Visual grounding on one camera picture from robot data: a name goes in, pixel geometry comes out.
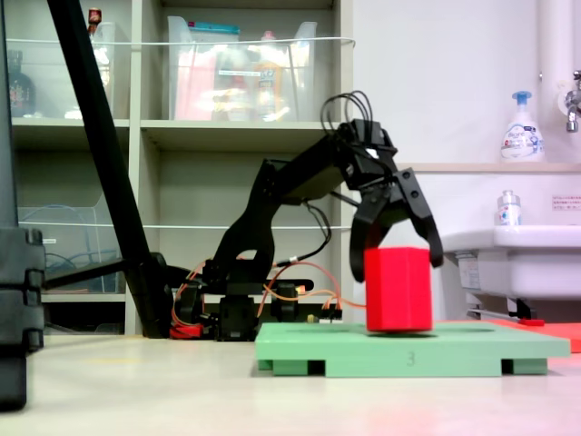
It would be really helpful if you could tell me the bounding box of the chrome faucet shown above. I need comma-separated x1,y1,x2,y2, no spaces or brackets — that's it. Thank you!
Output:
564,70,581,134

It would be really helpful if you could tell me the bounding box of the black wrist cable bundle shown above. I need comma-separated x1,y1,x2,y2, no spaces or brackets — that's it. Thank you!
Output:
320,90,374,137

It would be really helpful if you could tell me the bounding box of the narrow clear plastic bin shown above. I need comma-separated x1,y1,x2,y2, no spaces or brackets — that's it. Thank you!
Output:
88,21,117,120

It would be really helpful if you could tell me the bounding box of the white sink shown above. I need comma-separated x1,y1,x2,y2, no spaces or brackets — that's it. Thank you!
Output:
438,224,581,301

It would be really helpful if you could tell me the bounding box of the green shape-hole board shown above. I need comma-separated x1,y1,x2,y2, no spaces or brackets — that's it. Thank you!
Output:
254,321,572,379

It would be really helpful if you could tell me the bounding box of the black cable white connector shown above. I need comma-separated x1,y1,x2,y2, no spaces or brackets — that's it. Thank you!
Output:
271,203,332,269

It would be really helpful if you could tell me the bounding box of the large clear plastic bin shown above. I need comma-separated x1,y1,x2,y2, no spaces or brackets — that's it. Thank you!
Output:
166,15,319,123

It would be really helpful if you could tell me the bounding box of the black tripod brace bar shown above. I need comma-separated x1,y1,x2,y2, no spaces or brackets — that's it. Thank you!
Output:
43,259,131,292

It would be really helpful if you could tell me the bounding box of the dark round bottle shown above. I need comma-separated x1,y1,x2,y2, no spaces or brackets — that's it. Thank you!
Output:
6,49,37,118

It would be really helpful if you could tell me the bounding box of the red flat mat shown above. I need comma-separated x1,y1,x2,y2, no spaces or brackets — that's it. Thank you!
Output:
433,319,581,354

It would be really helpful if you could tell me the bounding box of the black tripod leg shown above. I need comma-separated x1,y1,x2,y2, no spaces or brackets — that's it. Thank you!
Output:
46,0,178,340

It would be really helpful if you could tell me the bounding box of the red-print wall label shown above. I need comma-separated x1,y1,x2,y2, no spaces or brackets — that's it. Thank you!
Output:
551,194,581,212

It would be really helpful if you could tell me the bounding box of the sink sticker label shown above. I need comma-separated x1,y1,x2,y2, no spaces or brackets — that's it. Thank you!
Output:
458,256,481,291

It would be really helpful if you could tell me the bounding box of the yellow-label bottle pink cap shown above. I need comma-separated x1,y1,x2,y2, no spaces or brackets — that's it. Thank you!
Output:
252,30,286,122

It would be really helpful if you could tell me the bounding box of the small circuit board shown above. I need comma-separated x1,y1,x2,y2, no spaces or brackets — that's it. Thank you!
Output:
306,302,345,325

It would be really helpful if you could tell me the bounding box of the red base clamp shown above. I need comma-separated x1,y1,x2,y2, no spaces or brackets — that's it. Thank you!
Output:
170,322,203,340

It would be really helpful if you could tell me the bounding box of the blue-edged zip bag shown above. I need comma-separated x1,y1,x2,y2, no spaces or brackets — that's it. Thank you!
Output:
188,21,241,120

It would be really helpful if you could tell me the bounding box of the beige shelf unit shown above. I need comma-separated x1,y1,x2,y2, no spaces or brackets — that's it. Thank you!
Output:
4,0,355,337

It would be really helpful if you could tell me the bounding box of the red octagonal pillar block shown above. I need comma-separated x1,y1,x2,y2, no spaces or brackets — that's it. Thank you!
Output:
364,246,434,333

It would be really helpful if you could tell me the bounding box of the notched black stack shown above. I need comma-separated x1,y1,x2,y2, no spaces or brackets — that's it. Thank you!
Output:
0,226,46,412

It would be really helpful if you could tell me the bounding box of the black table clamp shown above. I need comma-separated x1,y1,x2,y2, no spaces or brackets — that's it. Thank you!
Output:
271,279,314,325

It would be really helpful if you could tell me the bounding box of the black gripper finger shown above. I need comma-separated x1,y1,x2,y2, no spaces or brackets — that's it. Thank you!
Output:
392,167,445,269
349,183,394,283

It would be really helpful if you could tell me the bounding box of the clear bin with blue cables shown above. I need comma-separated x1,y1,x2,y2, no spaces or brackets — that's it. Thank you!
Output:
17,193,126,294

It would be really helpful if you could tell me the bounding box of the small clear sanitizer bottle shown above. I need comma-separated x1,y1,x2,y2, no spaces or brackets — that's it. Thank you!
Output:
495,189,522,227

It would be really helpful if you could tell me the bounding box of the white blue soap pump bottle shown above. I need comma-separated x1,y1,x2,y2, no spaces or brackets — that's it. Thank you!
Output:
500,90,546,164

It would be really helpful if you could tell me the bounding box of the orange cable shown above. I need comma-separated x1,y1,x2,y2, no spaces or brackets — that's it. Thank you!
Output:
256,262,367,320

